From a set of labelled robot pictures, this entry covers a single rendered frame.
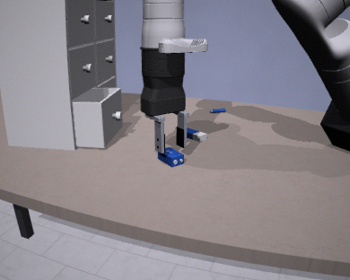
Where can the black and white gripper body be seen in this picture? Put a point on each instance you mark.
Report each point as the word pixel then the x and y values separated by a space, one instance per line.
pixel 163 65

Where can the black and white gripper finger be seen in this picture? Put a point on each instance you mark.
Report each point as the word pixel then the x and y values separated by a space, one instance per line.
pixel 158 132
pixel 182 128

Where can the blue and white eraser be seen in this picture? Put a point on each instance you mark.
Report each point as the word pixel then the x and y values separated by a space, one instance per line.
pixel 196 135

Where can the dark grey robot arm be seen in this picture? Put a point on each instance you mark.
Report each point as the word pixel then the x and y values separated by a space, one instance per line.
pixel 307 19

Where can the grey drawer front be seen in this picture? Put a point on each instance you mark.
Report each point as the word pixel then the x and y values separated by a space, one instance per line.
pixel 110 83
pixel 80 20
pixel 81 68
pixel 95 123
pixel 104 14
pixel 105 54

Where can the small grey chest of drawers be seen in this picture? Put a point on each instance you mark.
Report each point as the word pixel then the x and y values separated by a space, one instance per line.
pixel 34 73

